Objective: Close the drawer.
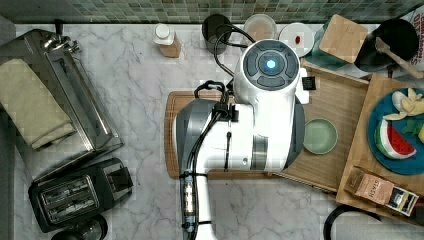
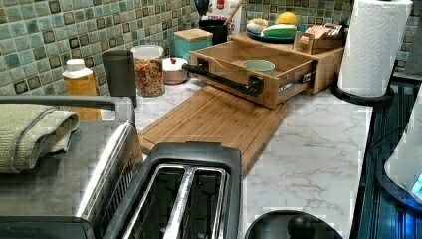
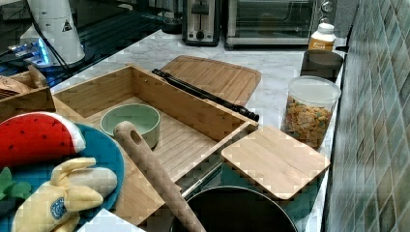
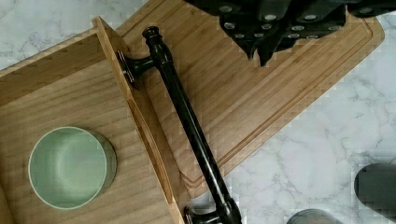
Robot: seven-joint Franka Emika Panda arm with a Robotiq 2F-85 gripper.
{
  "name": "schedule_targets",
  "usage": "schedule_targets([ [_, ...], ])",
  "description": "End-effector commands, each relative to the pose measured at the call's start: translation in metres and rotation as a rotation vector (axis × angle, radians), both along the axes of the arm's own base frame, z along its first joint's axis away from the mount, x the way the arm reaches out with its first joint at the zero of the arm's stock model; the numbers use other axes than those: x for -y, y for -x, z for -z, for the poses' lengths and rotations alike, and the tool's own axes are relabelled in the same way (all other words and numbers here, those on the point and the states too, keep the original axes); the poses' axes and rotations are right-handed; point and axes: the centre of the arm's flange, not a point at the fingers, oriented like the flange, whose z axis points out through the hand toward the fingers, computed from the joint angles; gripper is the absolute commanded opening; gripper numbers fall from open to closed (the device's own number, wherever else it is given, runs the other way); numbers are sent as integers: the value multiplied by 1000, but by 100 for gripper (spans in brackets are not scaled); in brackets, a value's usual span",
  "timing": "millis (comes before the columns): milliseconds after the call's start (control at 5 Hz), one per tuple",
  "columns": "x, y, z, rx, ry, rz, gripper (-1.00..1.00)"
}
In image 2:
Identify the wooden drawer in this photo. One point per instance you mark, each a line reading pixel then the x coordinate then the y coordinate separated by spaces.
pixel 292 74

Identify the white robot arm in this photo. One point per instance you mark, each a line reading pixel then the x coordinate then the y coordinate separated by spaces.
pixel 410 143

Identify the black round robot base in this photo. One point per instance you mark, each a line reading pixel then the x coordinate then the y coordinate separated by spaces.
pixel 394 195

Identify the green bowl in drawer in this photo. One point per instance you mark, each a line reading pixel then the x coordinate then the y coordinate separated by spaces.
pixel 258 65

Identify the bamboo drawer cabinet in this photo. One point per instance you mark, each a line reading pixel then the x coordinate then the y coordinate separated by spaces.
pixel 327 63

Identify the bamboo cutting board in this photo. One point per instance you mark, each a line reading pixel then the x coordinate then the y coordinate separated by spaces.
pixel 212 115

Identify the pink white sugar bowl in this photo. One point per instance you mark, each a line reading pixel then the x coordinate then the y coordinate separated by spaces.
pixel 172 70

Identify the black and chrome toaster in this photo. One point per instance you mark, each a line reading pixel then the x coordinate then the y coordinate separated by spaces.
pixel 189 190

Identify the teal canister bamboo lid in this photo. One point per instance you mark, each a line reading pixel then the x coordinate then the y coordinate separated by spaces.
pixel 191 40

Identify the clear jar of cereal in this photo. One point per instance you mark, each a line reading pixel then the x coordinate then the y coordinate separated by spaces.
pixel 148 70

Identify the black utensil holder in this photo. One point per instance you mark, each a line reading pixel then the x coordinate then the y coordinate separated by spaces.
pixel 217 28

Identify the teal plate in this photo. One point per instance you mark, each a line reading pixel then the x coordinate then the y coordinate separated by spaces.
pixel 259 37

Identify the dark grey cup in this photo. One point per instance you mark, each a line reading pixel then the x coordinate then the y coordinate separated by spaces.
pixel 119 71

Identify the plush watermelon slice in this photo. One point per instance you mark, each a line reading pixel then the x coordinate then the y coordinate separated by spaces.
pixel 284 31

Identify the white cereal box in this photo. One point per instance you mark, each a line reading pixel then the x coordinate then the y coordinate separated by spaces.
pixel 222 9

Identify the yellow plush lemon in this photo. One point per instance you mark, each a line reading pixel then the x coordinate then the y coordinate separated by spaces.
pixel 288 18

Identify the black round knobbed lid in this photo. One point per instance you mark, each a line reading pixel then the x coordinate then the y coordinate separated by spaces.
pixel 290 224

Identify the small wooden tea box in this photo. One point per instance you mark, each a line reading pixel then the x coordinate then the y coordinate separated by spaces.
pixel 318 39

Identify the orange bottle white cap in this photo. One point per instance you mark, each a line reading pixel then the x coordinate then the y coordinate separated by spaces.
pixel 80 81

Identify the stainless toaster oven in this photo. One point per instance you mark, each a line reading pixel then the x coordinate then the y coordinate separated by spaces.
pixel 73 194

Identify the black paper towel holder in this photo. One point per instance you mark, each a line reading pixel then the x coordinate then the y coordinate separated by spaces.
pixel 382 101

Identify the folded green towel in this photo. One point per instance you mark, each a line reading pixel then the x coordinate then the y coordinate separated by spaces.
pixel 30 131

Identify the white paper towel roll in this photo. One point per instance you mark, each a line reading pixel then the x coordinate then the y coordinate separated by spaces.
pixel 374 37

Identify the black drawer handle bar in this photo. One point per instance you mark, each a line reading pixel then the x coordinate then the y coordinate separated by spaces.
pixel 253 88

